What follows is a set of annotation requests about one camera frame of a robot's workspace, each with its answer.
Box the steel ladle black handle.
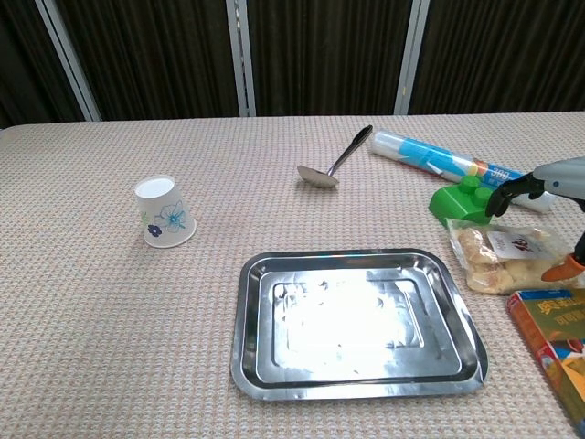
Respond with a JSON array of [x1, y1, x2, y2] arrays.
[[296, 124, 375, 188]]

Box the grey partition frame post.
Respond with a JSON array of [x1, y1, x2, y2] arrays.
[[226, 0, 258, 117], [35, 0, 102, 123], [393, 0, 431, 115]]

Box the stainless steel tray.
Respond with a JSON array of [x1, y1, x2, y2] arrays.
[[229, 248, 490, 402]]

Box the orange snack packet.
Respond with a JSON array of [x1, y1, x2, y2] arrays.
[[506, 287, 585, 435]]

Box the beige woven tablecloth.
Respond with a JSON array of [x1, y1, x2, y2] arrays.
[[0, 111, 585, 439]]

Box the green toy building block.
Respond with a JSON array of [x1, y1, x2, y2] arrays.
[[428, 175, 499, 229]]

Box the floral white paper cup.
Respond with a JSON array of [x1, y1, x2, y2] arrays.
[[133, 175, 197, 250]]

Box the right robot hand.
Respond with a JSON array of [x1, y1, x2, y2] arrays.
[[484, 156, 585, 282]]

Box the plastic bag roll blue label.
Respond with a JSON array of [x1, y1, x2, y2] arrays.
[[368, 130, 555, 214]]

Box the clear snack bag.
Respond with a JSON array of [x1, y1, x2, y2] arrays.
[[445, 218, 585, 296]]

